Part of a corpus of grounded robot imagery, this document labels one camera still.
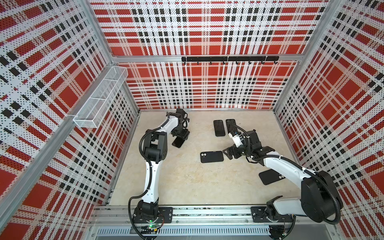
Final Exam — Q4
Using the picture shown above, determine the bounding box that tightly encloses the black smartphone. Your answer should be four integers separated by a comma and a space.
226, 119, 239, 136
213, 120, 226, 137
172, 137, 185, 148

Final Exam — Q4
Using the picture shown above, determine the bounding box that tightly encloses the black phone case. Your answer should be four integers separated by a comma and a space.
259, 169, 285, 186
200, 151, 224, 164

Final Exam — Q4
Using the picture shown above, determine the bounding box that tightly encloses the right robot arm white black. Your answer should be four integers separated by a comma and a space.
224, 129, 344, 225

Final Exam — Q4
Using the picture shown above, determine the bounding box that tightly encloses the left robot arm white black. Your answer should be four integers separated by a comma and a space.
133, 109, 190, 218

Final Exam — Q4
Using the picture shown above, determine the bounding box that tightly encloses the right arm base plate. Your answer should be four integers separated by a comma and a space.
251, 206, 293, 223

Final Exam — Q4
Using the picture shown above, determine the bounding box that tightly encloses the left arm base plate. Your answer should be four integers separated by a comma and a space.
133, 207, 174, 224

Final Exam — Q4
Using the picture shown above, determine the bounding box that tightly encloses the white wire mesh shelf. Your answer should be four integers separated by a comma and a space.
74, 66, 128, 129

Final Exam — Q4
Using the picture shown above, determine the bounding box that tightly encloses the black hook rail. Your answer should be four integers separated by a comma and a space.
181, 56, 280, 63

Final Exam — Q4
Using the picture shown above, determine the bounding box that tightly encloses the aluminium front rail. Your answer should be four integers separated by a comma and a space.
85, 205, 343, 240

